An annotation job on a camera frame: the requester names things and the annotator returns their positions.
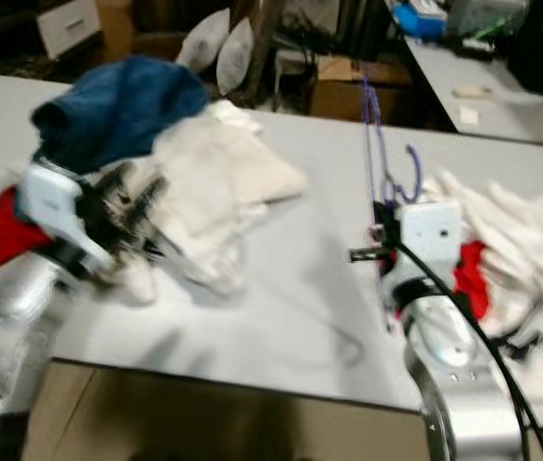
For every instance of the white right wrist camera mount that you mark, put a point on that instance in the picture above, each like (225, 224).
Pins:
(434, 235)

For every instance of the grey pillow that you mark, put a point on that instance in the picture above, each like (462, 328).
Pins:
(204, 43)
(234, 58)

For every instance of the white long table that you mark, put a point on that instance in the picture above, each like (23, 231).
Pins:
(511, 96)

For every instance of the white remote control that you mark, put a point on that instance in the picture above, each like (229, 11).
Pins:
(473, 92)

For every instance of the small white paper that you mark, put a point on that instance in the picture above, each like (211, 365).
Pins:
(470, 116)

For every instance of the white drawer unit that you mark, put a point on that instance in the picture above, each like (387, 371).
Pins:
(69, 24)

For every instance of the brown cardboard box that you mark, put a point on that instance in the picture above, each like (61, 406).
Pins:
(343, 91)

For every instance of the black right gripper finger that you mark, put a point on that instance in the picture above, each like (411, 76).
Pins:
(396, 213)
(379, 215)

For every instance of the purple plastic hanger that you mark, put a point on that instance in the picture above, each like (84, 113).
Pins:
(419, 178)

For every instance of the cream garment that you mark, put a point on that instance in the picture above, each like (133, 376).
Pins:
(233, 173)

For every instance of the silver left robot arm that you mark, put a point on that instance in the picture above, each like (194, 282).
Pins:
(21, 327)

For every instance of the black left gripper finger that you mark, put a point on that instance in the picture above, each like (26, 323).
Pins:
(117, 177)
(148, 204)

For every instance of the blue box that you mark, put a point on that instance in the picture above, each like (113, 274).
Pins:
(420, 19)

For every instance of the white printed T-shirt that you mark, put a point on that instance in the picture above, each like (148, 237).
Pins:
(521, 240)

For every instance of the grey plastic bag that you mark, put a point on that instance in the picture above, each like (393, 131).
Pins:
(487, 14)

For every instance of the blue garment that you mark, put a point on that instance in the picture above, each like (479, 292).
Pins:
(117, 106)

